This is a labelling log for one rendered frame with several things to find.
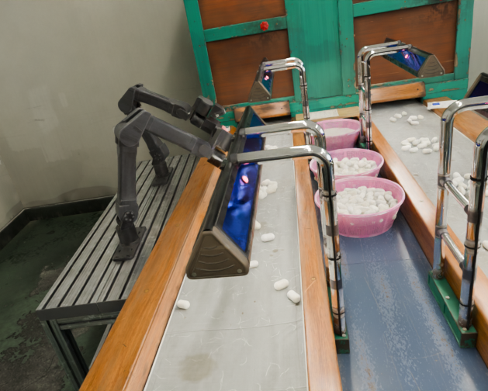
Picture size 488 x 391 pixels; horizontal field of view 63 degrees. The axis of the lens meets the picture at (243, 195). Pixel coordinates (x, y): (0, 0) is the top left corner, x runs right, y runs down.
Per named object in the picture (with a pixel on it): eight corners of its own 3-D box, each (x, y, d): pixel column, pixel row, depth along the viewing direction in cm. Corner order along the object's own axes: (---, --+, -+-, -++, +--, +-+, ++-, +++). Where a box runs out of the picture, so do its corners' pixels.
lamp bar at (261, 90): (248, 103, 137) (244, 82, 134) (258, 74, 193) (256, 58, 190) (271, 100, 136) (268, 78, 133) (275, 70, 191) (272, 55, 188)
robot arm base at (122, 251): (140, 209, 143) (122, 212, 144) (126, 238, 125) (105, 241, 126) (147, 228, 147) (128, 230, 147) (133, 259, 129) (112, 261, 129)
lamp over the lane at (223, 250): (187, 282, 50) (173, 233, 47) (237, 133, 106) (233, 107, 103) (249, 277, 49) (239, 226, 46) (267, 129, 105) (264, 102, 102)
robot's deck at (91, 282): (39, 321, 114) (35, 310, 112) (140, 167, 222) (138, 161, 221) (355, 281, 107) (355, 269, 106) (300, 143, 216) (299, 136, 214)
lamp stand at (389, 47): (367, 164, 164) (363, 52, 146) (358, 148, 182) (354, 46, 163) (415, 159, 162) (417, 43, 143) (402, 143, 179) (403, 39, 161)
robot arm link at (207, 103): (216, 102, 175) (192, 87, 174) (210, 107, 168) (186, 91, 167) (203, 123, 181) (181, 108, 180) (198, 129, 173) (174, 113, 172)
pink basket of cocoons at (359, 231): (320, 247, 116) (317, 219, 112) (313, 205, 140) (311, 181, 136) (415, 240, 112) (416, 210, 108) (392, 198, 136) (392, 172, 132)
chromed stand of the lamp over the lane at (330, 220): (257, 358, 84) (218, 160, 65) (262, 295, 102) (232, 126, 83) (350, 353, 81) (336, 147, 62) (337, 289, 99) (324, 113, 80)
